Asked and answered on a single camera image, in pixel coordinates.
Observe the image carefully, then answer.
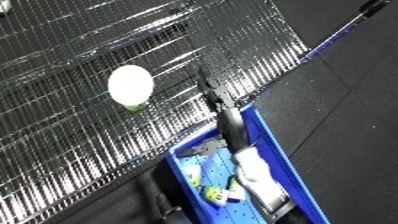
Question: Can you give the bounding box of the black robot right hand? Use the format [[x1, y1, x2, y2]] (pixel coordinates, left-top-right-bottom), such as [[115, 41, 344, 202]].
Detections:
[[175, 66, 253, 158]]

